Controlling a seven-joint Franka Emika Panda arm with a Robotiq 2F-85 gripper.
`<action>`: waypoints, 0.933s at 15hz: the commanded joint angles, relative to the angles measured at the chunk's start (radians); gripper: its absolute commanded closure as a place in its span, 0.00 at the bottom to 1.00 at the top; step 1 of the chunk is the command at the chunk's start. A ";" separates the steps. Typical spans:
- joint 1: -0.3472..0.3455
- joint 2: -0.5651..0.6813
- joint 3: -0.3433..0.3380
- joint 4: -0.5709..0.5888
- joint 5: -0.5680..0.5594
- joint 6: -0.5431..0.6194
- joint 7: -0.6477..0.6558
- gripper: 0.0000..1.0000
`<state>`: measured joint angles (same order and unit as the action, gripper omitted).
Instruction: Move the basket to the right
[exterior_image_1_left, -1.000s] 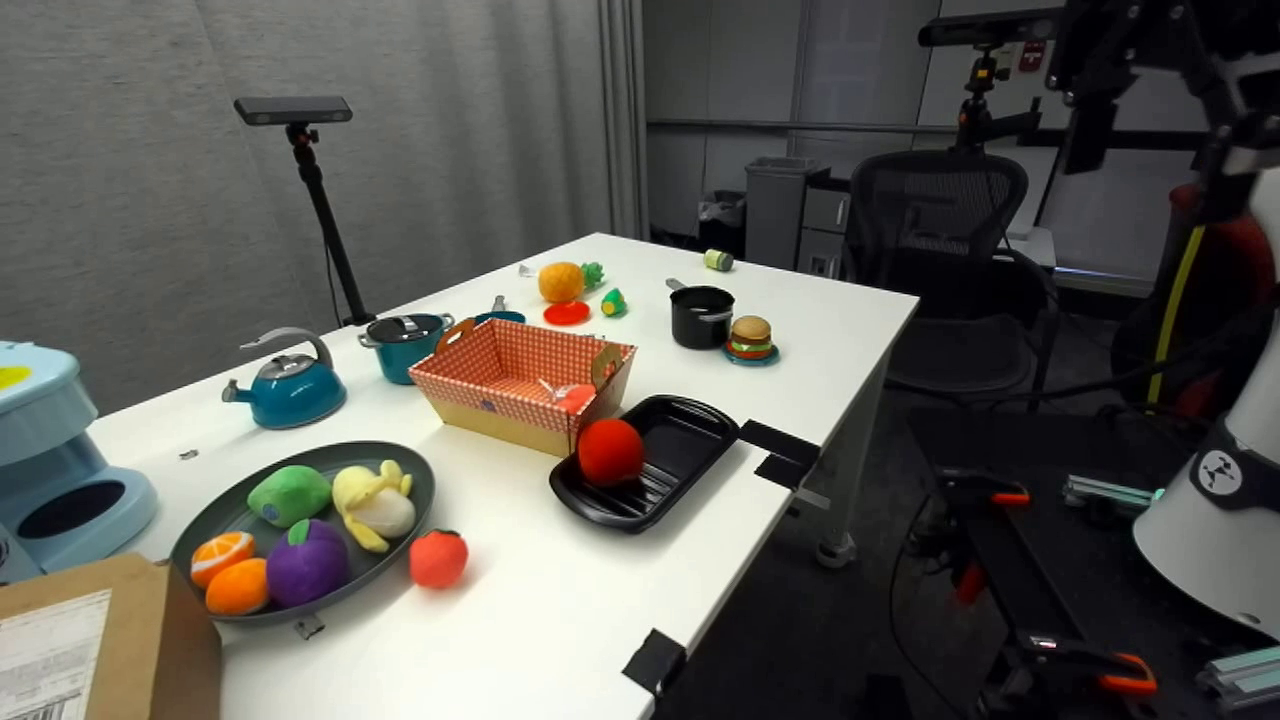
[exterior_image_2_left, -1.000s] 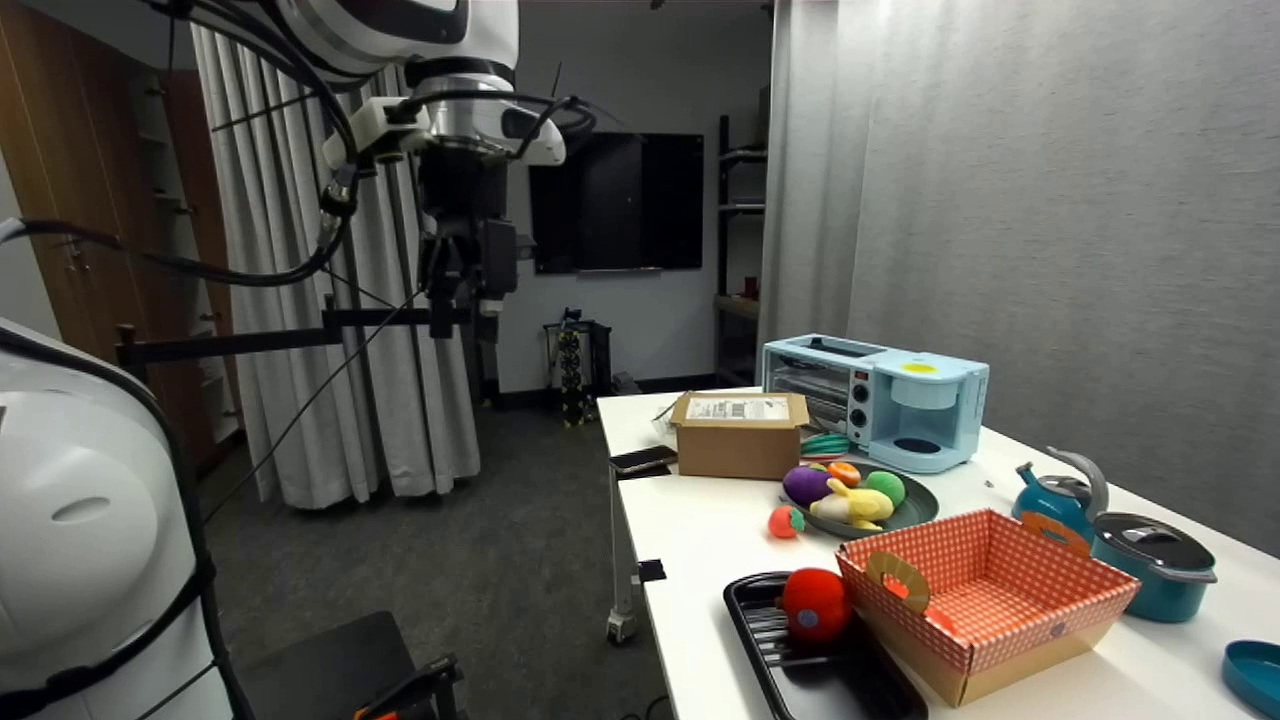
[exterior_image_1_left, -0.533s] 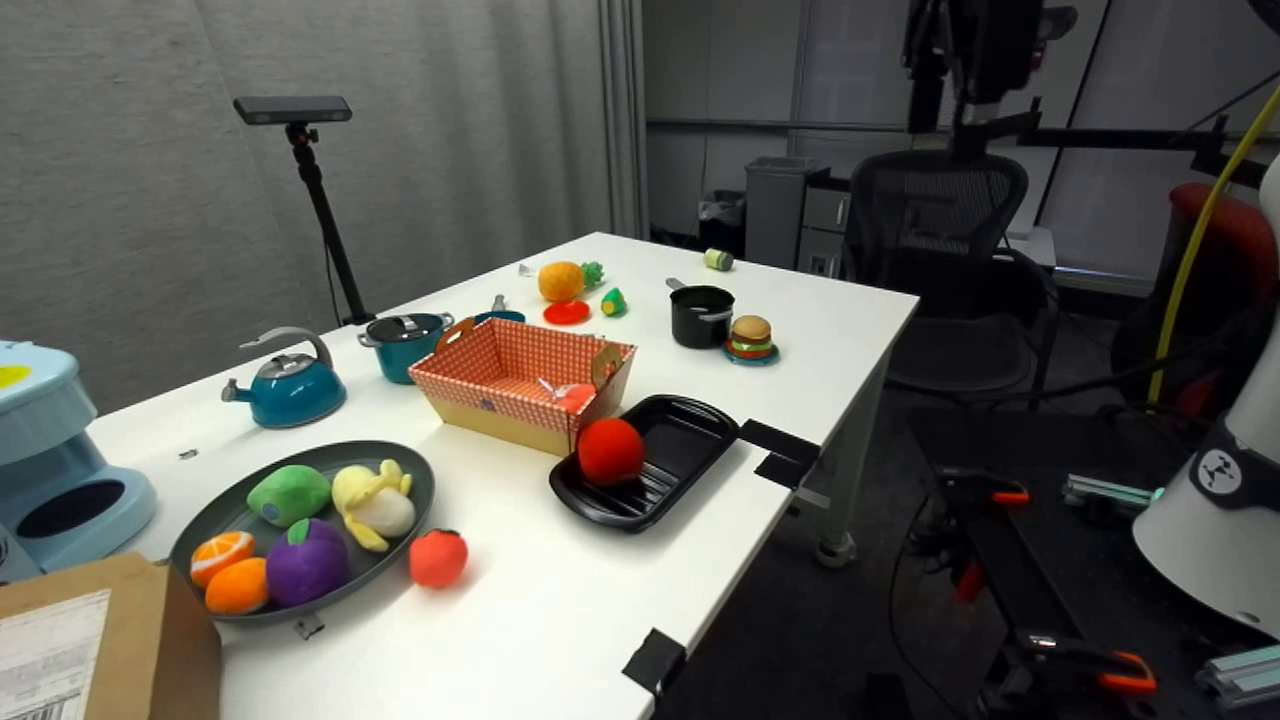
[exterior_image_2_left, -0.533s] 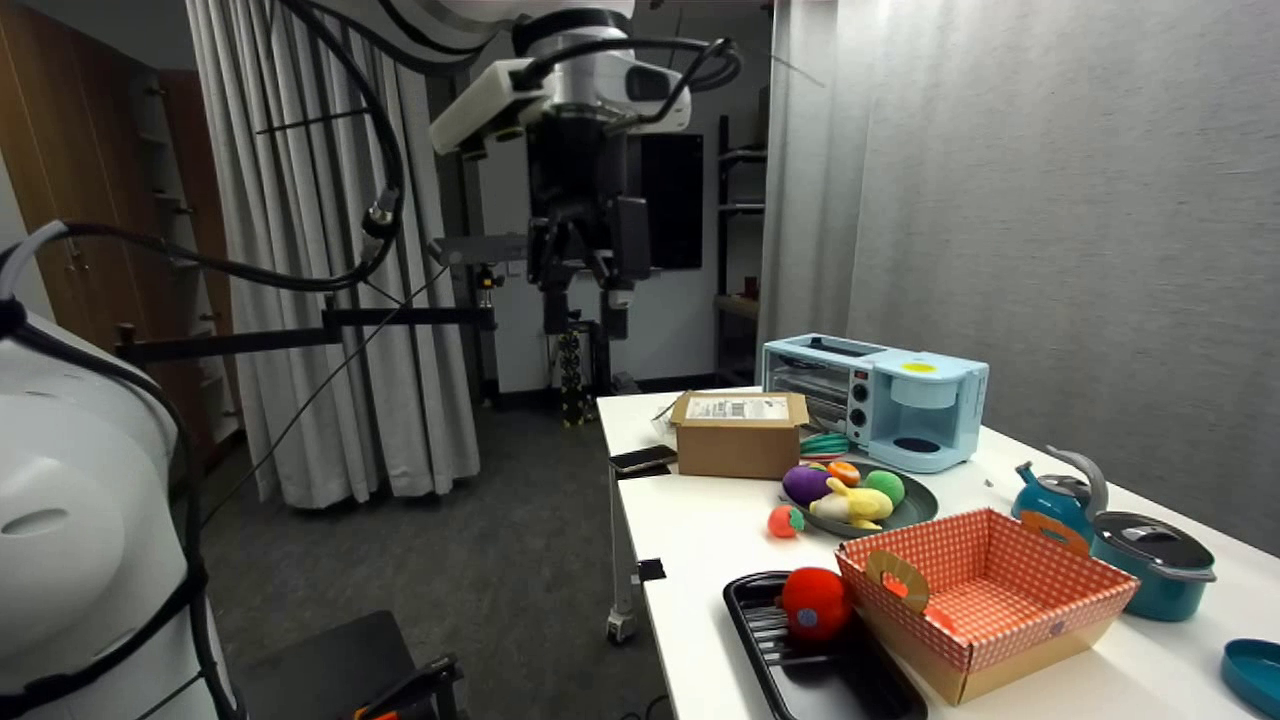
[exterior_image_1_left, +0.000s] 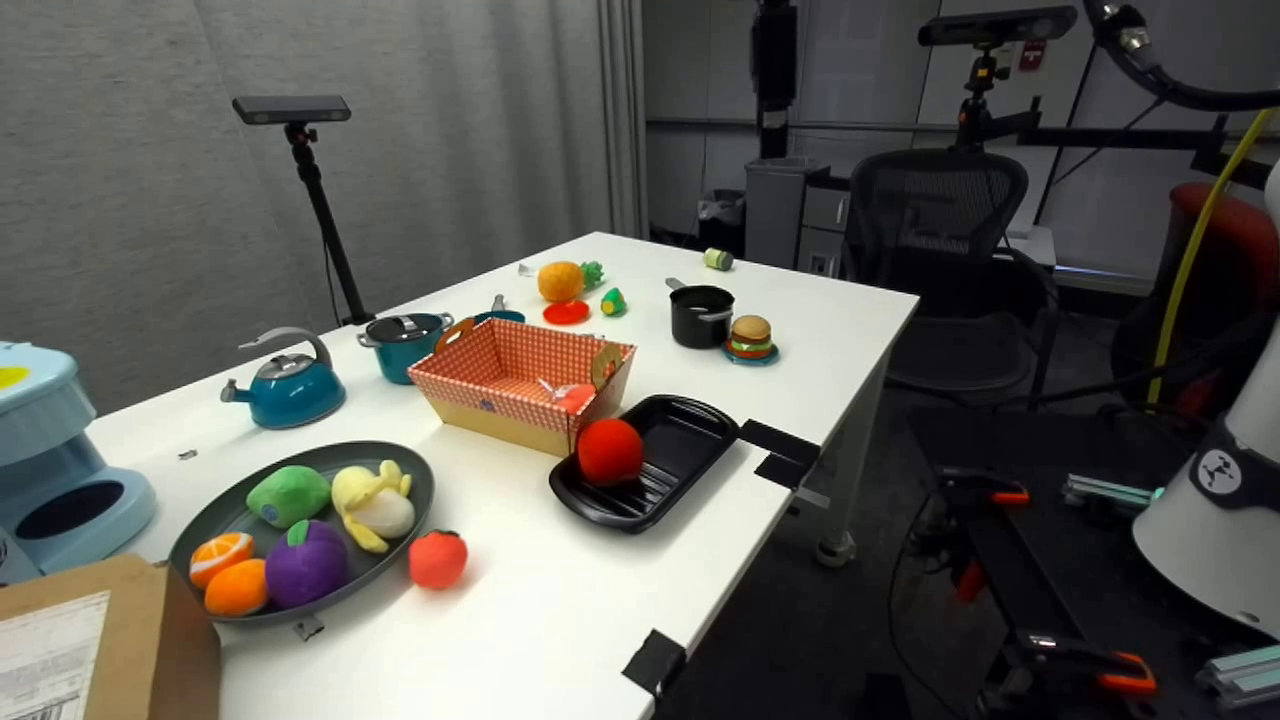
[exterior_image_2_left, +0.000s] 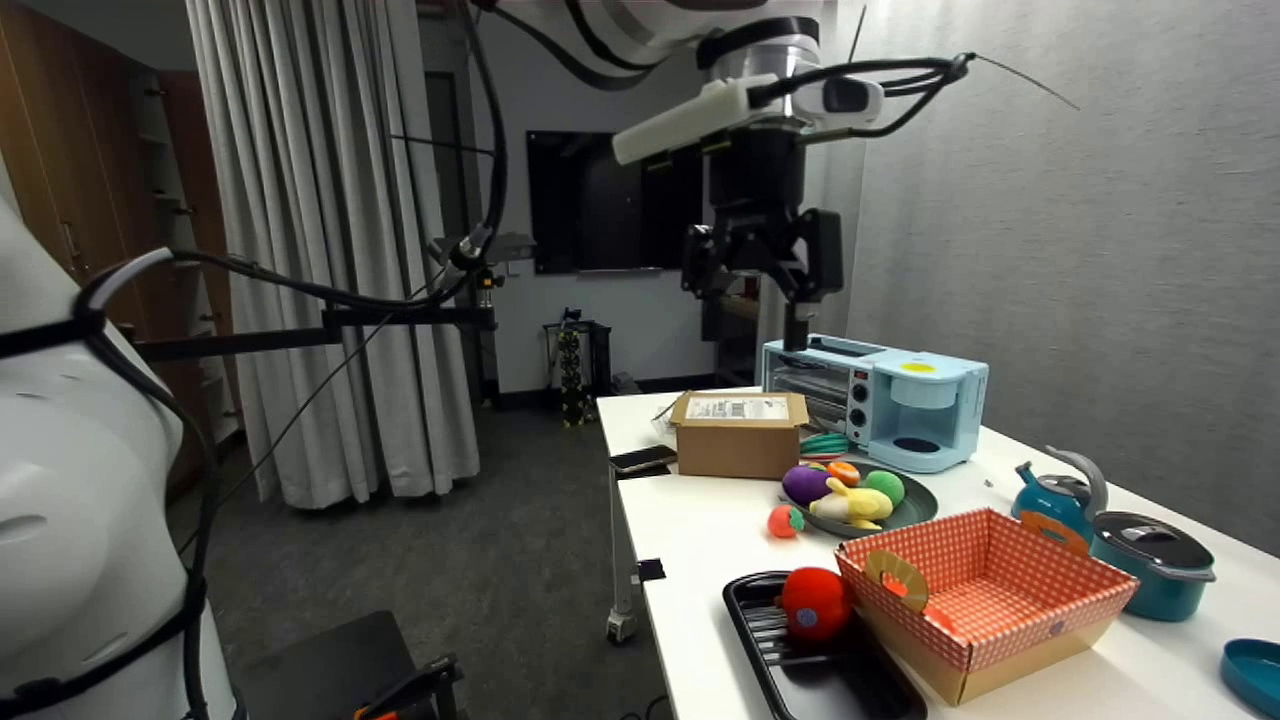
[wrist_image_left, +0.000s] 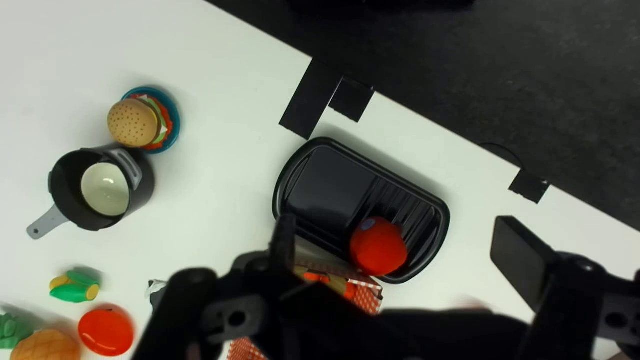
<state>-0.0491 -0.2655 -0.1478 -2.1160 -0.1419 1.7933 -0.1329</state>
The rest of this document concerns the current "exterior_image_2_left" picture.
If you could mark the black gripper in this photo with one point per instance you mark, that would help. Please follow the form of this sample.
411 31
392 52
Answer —
759 182

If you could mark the orange checked paper basket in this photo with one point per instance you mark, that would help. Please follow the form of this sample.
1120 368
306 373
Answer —
986 600

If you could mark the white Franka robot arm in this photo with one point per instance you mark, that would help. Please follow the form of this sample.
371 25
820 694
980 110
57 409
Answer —
65 532

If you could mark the brown cardboard box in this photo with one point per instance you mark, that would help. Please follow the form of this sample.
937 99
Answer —
738 434

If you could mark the light blue toy toaster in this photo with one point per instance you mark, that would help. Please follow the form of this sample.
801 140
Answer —
883 394

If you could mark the green toy utensil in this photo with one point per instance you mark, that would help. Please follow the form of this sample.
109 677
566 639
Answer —
827 442

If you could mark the purple plush fruit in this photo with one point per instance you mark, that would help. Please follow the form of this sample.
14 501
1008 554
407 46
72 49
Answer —
806 480

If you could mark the orange plush fruit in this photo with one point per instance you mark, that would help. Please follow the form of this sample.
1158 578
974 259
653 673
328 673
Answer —
841 469

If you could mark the white plush vegetable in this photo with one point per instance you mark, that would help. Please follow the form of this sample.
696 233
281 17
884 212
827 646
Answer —
831 510

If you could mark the red-orange plush tomato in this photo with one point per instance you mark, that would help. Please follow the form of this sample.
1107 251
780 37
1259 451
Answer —
780 522

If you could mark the green plush vegetable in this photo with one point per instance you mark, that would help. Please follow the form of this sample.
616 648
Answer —
884 484

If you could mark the yellow plush banana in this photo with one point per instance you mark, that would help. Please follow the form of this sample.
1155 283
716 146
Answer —
869 505

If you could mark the dark green plate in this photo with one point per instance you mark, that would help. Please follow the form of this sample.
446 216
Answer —
919 505

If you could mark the grey curtain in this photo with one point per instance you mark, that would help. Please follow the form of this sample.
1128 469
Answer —
1066 266

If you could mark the red plush ball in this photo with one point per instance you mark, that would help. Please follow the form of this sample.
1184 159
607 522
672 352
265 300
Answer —
813 604

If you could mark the teal toy kettle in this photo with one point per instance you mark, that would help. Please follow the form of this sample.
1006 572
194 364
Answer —
1054 501

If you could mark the black plastic tray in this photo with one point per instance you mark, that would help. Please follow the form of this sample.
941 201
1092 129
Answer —
813 673

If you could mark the teal toy pot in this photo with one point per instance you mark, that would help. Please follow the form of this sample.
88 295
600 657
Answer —
1162 566

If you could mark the black metal boom bar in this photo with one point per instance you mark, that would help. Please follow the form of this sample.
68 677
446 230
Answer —
243 340

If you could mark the orange black clamp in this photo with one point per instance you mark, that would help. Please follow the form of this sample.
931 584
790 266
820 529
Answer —
415 685

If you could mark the black floor case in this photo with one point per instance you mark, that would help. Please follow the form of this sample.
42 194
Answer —
321 664

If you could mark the small blue toy pot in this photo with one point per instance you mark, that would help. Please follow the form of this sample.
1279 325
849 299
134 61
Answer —
1259 673

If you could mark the brown wooden door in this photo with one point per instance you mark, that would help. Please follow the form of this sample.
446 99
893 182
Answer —
82 134

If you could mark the black wall monitor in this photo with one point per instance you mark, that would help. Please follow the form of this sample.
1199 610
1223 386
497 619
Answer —
600 201

